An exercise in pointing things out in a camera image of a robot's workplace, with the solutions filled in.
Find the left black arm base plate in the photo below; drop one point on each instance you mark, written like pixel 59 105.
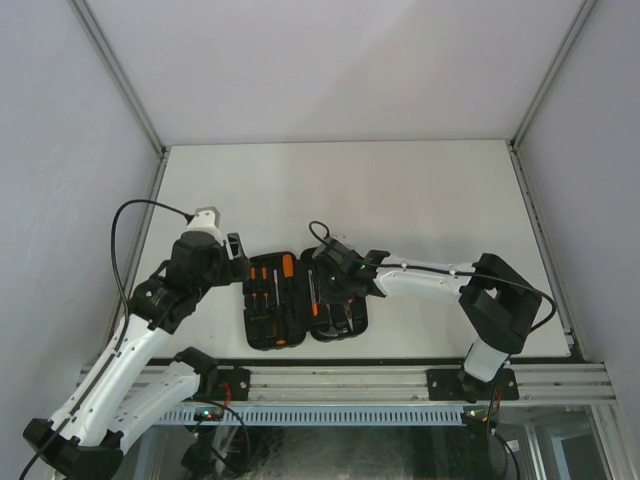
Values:
pixel 224 385

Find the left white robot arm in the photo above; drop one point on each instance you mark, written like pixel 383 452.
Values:
pixel 88 437

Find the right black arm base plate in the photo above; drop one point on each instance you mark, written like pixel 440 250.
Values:
pixel 449 384

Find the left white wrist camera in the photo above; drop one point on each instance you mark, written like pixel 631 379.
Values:
pixel 207 220

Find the orange handled needle-nose pliers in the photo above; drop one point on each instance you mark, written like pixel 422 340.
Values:
pixel 349 317

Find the black handled claw hammer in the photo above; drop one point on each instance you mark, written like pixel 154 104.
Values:
pixel 329 331

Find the orange grip bit screwdriver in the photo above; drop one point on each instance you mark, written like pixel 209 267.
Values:
pixel 288 272

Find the black plastic tool case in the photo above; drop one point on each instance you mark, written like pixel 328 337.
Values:
pixel 259 327

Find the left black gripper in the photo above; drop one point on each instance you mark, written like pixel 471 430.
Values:
pixel 237 267

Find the blue slotted cable duct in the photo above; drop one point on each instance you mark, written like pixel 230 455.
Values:
pixel 309 415

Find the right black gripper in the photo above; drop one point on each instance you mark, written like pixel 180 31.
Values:
pixel 329 296

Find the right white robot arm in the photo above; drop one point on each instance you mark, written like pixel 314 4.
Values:
pixel 499 303

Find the small orange black precision screwdriver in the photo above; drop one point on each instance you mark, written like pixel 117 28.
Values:
pixel 253 289

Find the black orange handled screwdriver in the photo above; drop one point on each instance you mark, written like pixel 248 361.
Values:
pixel 279 324

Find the aluminium front frame rail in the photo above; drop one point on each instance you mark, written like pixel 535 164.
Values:
pixel 538 384

